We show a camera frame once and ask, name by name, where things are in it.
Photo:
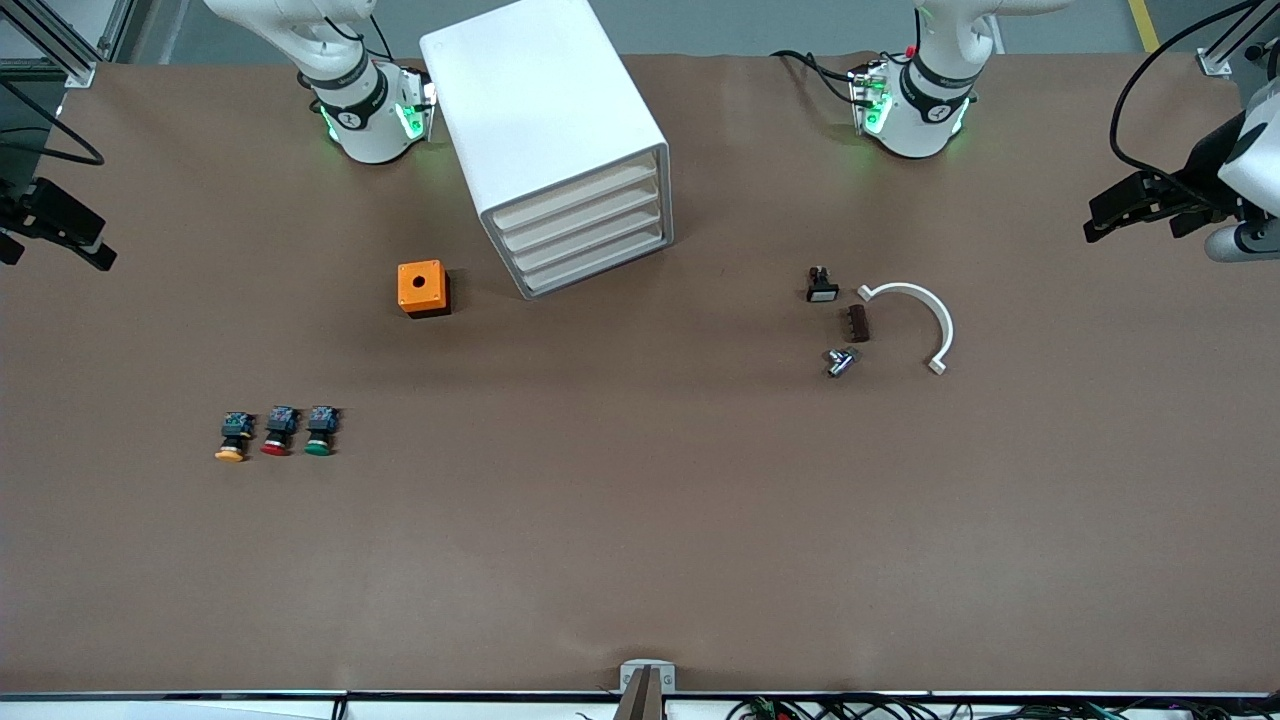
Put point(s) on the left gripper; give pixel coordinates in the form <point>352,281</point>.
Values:
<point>1203,165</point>

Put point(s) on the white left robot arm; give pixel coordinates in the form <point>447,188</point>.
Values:
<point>915,120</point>

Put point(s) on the white drawer cabinet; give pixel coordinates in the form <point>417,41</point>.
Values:
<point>530,100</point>

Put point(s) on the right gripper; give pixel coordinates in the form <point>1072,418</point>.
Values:
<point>20,210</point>

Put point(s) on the aluminium frame profile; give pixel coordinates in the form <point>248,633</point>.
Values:
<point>75,70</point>
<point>1215,62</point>

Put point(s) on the cream white drawer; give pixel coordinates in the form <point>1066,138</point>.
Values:
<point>583,215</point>
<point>577,193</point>
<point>589,237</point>
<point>595,258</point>

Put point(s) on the brown table cover mat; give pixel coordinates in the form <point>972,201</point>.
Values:
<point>640,500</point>

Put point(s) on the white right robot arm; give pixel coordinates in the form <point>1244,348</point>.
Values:
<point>370,120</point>

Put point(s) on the white curved clamp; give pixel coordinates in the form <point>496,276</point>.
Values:
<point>905,289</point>

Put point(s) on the yellow push button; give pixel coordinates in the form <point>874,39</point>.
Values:
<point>235,435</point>

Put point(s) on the orange box with hole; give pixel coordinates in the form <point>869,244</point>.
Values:
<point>420,285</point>

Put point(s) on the black white rectangular button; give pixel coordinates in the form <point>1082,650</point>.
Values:
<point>822,288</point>

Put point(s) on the brown terminal block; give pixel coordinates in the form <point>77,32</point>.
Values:
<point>858,324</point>

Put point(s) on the red push button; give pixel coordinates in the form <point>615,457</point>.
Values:
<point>279,430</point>

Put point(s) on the silver metal fitting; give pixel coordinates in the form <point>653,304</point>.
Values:
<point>842,361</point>

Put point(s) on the green push button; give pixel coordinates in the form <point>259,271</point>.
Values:
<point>320,430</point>

